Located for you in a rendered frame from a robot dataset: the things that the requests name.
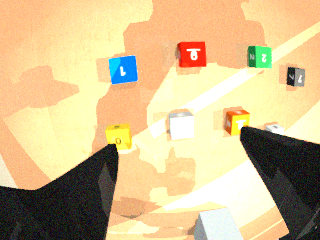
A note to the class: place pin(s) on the orange block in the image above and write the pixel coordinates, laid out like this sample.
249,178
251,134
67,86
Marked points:
236,120

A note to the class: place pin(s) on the red block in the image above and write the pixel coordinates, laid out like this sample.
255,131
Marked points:
191,54

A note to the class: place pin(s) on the small yellow block with printed digit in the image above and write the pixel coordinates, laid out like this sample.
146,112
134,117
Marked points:
119,134

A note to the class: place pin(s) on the blue block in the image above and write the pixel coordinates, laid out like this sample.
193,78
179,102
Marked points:
123,70

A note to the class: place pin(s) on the green block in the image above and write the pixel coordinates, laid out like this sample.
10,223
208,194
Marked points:
260,57

